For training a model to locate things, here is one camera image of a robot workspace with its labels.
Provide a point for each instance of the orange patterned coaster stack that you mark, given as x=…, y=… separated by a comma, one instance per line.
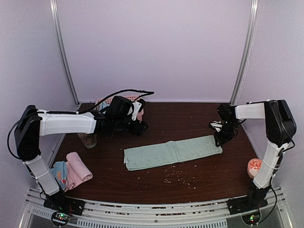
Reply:
x=253, y=167

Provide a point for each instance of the patterned ceramic mug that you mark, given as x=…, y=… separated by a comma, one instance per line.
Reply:
x=88, y=140

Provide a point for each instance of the green towel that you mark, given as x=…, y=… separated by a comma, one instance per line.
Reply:
x=171, y=152

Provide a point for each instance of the right aluminium post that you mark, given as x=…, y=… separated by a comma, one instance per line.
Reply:
x=249, y=41

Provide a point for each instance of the light blue towel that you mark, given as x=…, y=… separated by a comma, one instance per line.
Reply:
x=103, y=107

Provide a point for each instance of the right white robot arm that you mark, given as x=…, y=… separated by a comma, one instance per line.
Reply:
x=280, y=129

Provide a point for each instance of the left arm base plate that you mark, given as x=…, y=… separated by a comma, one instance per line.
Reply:
x=73, y=206

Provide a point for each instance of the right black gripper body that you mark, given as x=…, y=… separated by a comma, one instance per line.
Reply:
x=228, y=132

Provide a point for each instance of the circuit board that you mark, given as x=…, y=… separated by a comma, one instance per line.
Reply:
x=251, y=219
x=60, y=219

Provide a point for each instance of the left circuit board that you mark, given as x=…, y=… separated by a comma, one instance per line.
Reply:
x=60, y=219

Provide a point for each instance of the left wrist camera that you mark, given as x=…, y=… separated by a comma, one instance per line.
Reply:
x=136, y=107

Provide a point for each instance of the blue patterned towel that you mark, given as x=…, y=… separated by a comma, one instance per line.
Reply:
x=59, y=171

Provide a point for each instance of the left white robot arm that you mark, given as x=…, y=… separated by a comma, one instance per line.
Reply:
x=119, y=116

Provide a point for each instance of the aluminium post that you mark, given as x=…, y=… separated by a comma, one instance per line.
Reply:
x=62, y=51
x=249, y=41

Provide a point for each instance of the pink plastic basket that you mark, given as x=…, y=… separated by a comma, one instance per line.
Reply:
x=130, y=97

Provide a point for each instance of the left aluminium post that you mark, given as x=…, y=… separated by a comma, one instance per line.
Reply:
x=62, y=51

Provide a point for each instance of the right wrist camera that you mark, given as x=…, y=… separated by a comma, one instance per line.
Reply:
x=216, y=125

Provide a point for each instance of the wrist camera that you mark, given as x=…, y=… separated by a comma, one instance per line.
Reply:
x=136, y=107
x=216, y=125

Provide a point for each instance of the pink towel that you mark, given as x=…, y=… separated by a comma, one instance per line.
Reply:
x=77, y=172

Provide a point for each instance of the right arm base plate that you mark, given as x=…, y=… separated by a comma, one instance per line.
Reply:
x=242, y=204

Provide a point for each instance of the right circuit board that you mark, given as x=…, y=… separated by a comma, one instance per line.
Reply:
x=251, y=219

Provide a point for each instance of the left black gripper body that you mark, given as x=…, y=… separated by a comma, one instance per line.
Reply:
x=136, y=130

